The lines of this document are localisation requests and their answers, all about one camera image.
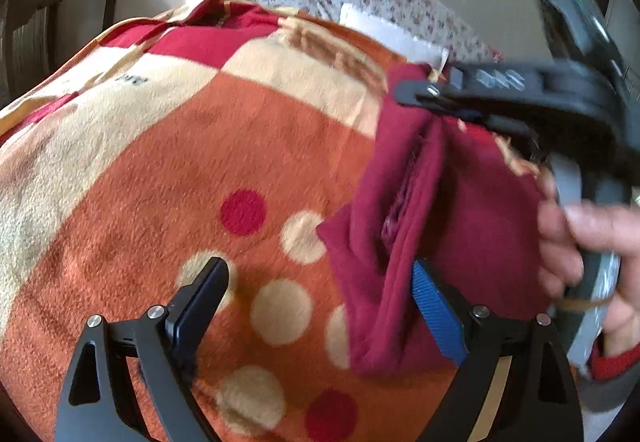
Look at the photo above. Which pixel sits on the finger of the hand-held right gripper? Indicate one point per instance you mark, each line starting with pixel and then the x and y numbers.
pixel 500 115
pixel 475 85

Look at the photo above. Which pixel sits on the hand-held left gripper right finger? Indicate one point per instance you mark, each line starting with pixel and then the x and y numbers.
pixel 435 307

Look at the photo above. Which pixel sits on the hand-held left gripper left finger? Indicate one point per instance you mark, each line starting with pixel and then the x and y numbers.
pixel 200 307

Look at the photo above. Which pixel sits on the maroon small garment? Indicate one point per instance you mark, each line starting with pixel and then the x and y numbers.
pixel 475 222

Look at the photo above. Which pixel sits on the person's right forearm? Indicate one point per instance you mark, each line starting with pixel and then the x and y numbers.
pixel 620 364

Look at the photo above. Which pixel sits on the person's right hand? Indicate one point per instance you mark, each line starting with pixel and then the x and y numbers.
pixel 600 227

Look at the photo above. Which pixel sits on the orange red printed blanket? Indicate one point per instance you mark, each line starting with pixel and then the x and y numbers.
pixel 150 172

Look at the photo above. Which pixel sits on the dark wooden chair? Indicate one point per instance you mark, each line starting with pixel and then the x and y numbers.
pixel 65 12

